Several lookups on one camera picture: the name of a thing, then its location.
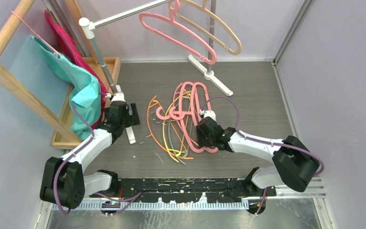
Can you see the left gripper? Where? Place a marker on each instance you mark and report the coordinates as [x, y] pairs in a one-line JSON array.
[[132, 119]]

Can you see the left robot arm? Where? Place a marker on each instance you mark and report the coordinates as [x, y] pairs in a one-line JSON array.
[[64, 183]]

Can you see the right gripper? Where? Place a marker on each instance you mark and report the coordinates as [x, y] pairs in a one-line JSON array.
[[202, 141]]

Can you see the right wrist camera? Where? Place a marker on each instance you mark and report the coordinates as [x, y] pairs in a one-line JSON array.
[[207, 113]]

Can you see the yellow plastic hanger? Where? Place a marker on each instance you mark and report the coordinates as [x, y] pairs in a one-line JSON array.
[[165, 137]]

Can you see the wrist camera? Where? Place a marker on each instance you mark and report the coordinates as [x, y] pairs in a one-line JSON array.
[[118, 95], [207, 113]]

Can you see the wooden drying rack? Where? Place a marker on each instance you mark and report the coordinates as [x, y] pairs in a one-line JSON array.
[[63, 137]]

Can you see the pink red cloth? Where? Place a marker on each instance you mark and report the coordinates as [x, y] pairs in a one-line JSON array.
[[68, 47]]

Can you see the teal cloth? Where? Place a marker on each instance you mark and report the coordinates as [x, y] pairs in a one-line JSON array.
[[85, 96]]

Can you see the pink plastic hanger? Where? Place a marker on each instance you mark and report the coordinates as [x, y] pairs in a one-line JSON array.
[[198, 94], [173, 10], [177, 113]]

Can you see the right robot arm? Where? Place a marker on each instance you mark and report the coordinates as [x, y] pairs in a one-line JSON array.
[[293, 164]]

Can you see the white garment rack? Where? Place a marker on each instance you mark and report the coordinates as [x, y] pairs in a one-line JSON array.
[[202, 63]]

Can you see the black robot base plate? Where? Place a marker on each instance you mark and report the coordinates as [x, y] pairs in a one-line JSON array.
[[186, 194]]

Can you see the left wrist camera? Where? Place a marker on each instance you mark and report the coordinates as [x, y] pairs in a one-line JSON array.
[[118, 95]]

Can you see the green plastic hanger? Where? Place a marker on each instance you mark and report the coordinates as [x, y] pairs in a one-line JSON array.
[[180, 154]]

